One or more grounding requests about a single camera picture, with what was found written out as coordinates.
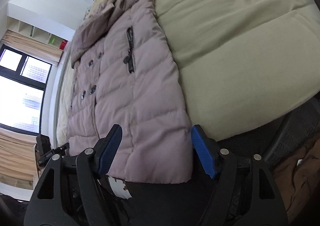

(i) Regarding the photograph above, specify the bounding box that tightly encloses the black framed window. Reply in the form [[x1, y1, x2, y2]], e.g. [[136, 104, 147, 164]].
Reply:
[[1, 44, 52, 136]]

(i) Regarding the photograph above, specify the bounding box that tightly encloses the white wall shelf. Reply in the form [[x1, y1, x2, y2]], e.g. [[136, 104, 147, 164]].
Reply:
[[7, 16, 65, 50]]

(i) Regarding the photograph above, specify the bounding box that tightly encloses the brown garment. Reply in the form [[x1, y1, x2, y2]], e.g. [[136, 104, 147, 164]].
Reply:
[[273, 132, 320, 223]]

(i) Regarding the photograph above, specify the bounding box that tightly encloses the red storage box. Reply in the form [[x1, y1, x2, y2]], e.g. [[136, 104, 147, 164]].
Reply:
[[59, 40, 68, 51]]

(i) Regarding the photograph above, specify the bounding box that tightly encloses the beige bed sheet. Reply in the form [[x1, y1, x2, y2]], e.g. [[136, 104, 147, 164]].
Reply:
[[56, 0, 319, 144]]

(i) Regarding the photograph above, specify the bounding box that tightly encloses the beige curtain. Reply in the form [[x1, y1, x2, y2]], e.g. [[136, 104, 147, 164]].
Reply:
[[1, 30, 62, 66]]

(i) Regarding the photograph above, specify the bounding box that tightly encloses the mauve puffer coat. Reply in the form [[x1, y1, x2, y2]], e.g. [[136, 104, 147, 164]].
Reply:
[[67, 0, 193, 184]]

